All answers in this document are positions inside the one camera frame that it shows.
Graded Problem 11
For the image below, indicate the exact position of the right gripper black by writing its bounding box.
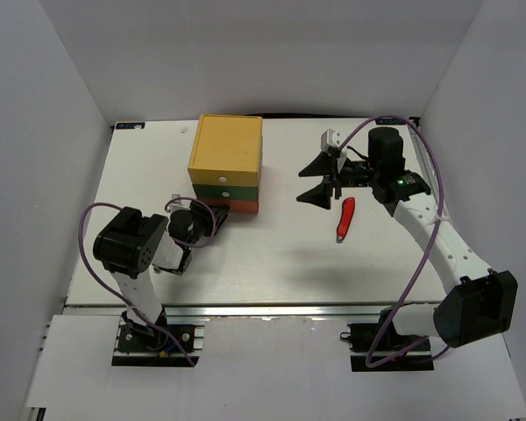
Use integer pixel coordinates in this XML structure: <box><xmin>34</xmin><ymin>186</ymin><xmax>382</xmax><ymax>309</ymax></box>
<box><xmin>295</xmin><ymin>151</ymin><xmax>380</xmax><ymax>210</ymax></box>

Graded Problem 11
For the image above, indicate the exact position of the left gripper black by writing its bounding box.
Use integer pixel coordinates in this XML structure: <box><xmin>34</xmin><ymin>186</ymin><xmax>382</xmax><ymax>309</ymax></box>
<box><xmin>186</xmin><ymin>199</ymin><xmax>231</xmax><ymax>250</ymax></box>

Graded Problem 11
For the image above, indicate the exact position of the red bottom drawer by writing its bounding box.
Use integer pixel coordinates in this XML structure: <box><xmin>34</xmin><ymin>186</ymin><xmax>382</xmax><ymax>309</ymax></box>
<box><xmin>204</xmin><ymin>198</ymin><xmax>259</xmax><ymax>214</ymax></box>

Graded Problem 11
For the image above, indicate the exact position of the yellow top drawer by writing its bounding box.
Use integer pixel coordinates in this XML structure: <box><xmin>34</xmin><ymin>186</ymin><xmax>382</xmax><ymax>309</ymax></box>
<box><xmin>188</xmin><ymin>168</ymin><xmax>259</xmax><ymax>188</ymax></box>

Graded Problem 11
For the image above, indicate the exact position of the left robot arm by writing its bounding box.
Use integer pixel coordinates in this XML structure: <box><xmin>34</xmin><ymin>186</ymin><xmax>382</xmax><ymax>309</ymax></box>
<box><xmin>93</xmin><ymin>196</ymin><xmax>230</xmax><ymax>352</ymax></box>

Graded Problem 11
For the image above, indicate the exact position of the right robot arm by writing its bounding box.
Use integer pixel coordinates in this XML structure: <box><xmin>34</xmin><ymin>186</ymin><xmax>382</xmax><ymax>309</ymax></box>
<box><xmin>296</xmin><ymin>126</ymin><xmax>518</xmax><ymax>350</ymax></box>

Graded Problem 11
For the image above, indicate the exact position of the red utility knife centre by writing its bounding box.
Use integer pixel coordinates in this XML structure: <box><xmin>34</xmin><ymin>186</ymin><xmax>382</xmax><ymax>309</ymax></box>
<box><xmin>336</xmin><ymin>197</ymin><xmax>356</xmax><ymax>244</ymax></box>

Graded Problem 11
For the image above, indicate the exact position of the yellow drawer cabinet shell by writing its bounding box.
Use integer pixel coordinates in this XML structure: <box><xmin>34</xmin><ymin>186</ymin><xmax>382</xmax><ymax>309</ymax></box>
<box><xmin>188</xmin><ymin>114</ymin><xmax>263</xmax><ymax>173</ymax></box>

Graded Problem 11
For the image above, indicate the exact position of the right blue table sticker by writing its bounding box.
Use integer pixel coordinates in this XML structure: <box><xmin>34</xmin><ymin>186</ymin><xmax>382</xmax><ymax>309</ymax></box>
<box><xmin>374</xmin><ymin>118</ymin><xmax>406</xmax><ymax>125</ymax></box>

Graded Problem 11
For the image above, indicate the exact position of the blue table sticker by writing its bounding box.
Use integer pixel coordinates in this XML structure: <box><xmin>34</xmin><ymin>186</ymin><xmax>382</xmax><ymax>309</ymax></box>
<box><xmin>374</xmin><ymin>118</ymin><xmax>406</xmax><ymax>125</ymax></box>
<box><xmin>115</xmin><ymin>122</ymin><xmax>146</xmax><ymax>130</ymax></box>

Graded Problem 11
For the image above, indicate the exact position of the left blue table sticker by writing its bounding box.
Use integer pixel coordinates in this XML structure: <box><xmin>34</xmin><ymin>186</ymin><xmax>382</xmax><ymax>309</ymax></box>
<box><xmin>115</xmin><ymin>122</ymin><xmax>146</xmax><ymax>130</ymax></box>

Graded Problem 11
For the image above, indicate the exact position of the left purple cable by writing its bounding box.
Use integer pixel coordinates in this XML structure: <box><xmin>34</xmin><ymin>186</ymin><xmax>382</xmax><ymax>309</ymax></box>
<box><xmin>77</xmin><ymin>199</ymin><xmax>216</xmax><ymax>366</ymax></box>

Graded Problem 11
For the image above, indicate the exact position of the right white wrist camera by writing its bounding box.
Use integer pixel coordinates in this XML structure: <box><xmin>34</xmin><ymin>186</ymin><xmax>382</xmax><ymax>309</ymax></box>
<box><xmin>320</xmin><ymin>129</ymin><xmax>347</xmax><ymax>173</ymax></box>

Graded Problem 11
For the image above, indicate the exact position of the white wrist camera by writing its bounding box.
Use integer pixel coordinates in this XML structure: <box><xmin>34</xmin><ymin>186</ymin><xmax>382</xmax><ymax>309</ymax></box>
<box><xmin>320</xmin><ymin>129</ymin><xmax>347</xmax><ymax>173</ymax></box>
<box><xmin>165</xmin><ymin>194</ymin><xmax>192</xmax><ymax>213</ymax></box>

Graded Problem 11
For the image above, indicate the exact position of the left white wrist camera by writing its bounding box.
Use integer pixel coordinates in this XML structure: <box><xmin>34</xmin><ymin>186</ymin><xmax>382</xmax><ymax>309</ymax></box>
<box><xmin>165</xmin><ymin>194</ymin><xmax>192</xmax><ymax>213</ymax></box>

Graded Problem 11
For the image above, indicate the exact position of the aluminium right side rail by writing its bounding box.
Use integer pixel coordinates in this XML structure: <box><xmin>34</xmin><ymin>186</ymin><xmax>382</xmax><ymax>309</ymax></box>
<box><xmin>408</xmin><ymin>117</ymin><xmax>451</xmax><ymax>223</ymax></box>

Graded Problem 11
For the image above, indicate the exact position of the aluminium rail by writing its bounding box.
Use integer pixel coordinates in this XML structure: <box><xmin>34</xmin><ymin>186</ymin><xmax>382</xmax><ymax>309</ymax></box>
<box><xmin>63</xmin><ymin>300</ymin><xmax>439</xmax><ymax>324</ymax></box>
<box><xmin>408</xmin><ymin>117</ymin><xmax>451</xmax><ymax>223</ymax></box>

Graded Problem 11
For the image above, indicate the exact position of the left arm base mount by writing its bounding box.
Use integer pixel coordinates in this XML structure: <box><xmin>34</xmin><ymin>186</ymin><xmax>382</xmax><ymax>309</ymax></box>
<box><xmin>111</xmin><ymin>318</ymin><xmax>204</xmax><ymax>368</ymax></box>

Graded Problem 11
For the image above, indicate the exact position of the aluminium front rail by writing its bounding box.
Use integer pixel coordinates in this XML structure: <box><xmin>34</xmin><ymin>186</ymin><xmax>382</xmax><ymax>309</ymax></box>
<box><xmin>63</xmin><ymin>300</ymin><xmax>439</xmax><ymax>324</ymax></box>

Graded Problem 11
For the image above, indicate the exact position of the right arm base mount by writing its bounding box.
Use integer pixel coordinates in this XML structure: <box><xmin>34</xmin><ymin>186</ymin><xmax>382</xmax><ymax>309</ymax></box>
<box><xmin>339</xmin><ymin>323</ymin><xmax>434</xmax><ymax>373</ymax></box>

